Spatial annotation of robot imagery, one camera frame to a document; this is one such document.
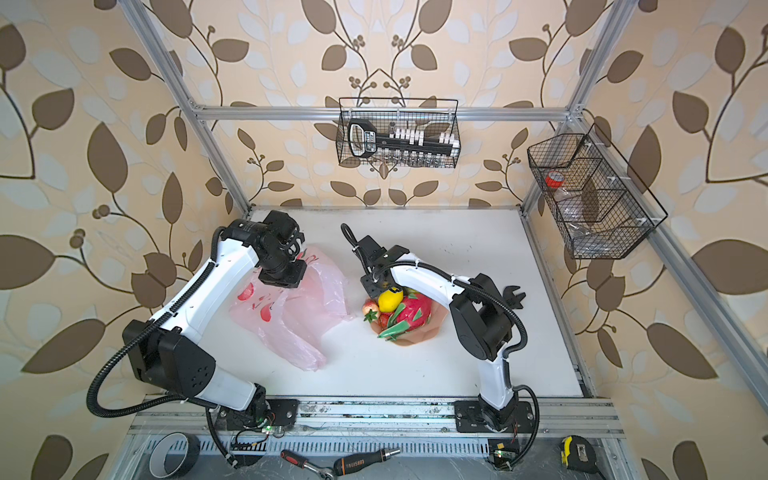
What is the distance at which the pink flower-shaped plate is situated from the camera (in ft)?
2.76

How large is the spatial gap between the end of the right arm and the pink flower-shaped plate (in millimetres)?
120

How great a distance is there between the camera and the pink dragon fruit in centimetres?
84

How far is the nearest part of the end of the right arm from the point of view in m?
0.65

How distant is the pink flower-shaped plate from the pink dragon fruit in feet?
0.04
